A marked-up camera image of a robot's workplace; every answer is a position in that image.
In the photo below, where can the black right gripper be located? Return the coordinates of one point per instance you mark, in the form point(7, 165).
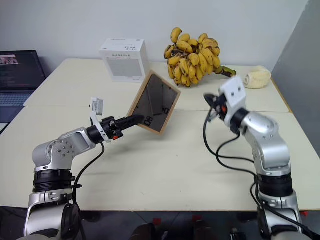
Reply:
point(221, 106)

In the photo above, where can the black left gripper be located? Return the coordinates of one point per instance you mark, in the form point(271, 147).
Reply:
point(112, 127)

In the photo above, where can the wooden picture frame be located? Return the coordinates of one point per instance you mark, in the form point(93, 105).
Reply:
point(156, 105)

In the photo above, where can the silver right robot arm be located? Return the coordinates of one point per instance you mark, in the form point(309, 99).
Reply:
point(268, 147)

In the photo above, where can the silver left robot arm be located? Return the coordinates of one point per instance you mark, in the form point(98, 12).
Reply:
point(62, 148)

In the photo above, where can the yellow banana bunch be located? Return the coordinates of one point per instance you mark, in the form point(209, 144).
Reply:
point(192, 61)

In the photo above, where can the cream rolled cloth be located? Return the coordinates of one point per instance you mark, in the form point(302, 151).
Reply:
point(257, 77)

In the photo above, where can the white cardboard box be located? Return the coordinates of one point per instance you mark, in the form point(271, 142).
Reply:
point(125, 61)

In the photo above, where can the grey partition panel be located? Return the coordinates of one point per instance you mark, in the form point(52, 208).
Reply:
point(300, 75)

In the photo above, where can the dark rounded shape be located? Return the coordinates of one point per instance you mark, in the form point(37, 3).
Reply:
point(145, 232)

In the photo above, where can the dark open laptop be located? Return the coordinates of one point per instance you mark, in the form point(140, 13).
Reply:
point(17, 75)

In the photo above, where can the small red floor marker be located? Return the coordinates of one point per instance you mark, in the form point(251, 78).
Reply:
point(304, 213)

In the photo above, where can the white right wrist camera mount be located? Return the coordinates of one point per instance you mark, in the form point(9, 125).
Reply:
point(233, 93)

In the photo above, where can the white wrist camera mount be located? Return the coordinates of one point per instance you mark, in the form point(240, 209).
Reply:
point(233, 93)
point(96, 106)

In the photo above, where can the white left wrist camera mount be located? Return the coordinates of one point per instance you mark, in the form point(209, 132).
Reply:
point(96, 106)

